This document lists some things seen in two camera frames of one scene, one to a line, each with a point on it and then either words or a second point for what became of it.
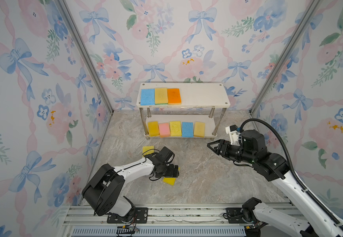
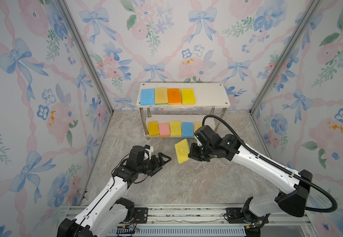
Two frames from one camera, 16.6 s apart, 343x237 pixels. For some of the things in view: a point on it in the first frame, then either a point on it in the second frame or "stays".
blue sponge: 147,97 stays
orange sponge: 174,97 stays
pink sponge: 164,131 stays
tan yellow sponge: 161,97 stays
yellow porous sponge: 175,128 stays
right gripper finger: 217,148 -> 194,148
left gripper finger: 172,171 -> 161,167
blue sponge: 187,129 stays
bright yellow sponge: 170,180 -> 188,98
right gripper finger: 220,150 -> 197,156
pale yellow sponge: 149,149 -> 182,149
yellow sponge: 153,128 stays
